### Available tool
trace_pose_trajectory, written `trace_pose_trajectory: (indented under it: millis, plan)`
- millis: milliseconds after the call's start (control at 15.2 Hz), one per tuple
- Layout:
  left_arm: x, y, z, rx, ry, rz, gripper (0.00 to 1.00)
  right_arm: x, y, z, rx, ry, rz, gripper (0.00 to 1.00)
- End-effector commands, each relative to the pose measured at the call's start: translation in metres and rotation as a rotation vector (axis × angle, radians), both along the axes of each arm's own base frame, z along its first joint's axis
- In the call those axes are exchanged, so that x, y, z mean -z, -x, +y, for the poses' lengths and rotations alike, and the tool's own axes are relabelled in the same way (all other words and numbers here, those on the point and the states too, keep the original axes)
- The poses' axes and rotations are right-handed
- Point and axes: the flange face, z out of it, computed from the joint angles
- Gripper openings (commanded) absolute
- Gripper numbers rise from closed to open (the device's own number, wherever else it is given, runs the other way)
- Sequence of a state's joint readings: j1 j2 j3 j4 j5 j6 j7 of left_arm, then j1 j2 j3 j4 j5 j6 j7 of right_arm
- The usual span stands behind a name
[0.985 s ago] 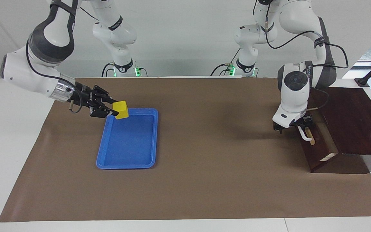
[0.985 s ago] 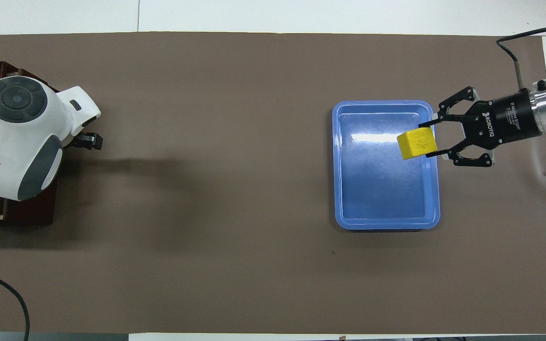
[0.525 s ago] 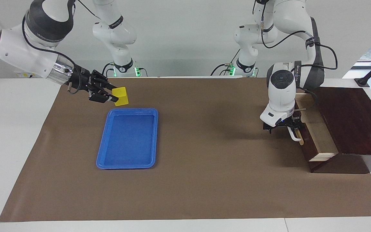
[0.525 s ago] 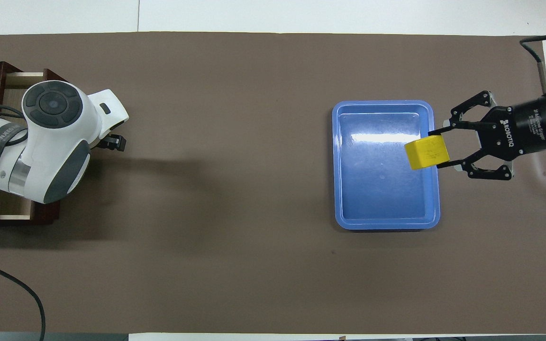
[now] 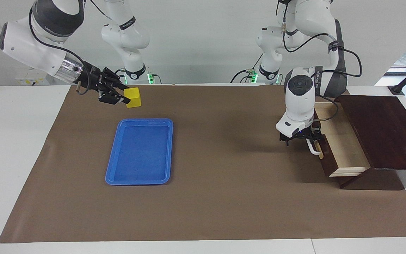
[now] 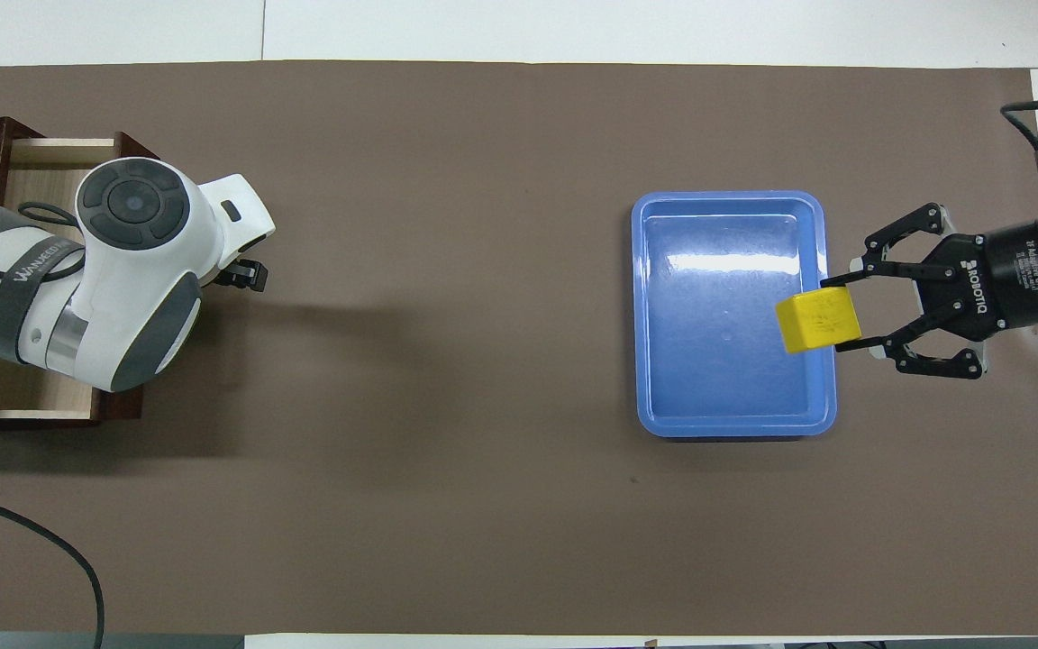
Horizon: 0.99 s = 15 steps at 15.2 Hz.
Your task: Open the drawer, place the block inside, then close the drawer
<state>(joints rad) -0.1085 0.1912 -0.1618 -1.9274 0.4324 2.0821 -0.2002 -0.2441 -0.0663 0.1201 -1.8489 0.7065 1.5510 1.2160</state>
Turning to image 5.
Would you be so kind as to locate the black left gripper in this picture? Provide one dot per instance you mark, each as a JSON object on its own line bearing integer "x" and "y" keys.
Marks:
{"x": 300, "y": 133}

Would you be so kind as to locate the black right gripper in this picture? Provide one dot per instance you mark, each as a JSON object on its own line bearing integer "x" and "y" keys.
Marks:
{"x": 93, "y": 79}

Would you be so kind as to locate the yellow block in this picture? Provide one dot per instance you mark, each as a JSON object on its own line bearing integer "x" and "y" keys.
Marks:
{"x": 133, "y": 98}

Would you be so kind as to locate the wooden drawer with dark front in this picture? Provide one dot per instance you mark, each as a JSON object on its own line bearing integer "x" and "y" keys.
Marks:
{"x": 344, "y": 141}

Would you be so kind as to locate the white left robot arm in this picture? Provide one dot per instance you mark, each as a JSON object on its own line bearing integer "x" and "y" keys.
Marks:
{"x": 300, "y": 106}

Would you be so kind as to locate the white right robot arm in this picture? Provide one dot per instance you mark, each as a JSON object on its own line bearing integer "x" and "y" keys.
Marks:
{"x": 19, "y": 46}

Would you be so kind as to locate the dark wooden drawer cabinet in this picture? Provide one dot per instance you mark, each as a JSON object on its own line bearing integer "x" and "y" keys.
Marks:
{"x": 386, "y": 134}

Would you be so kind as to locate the blue plastic tray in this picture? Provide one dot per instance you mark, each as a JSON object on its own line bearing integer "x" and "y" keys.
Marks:
{"x": 139, "y": 155}

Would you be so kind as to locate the brown table mat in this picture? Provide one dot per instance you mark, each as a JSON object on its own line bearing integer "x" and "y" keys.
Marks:
{"x": 206, "y": 197}

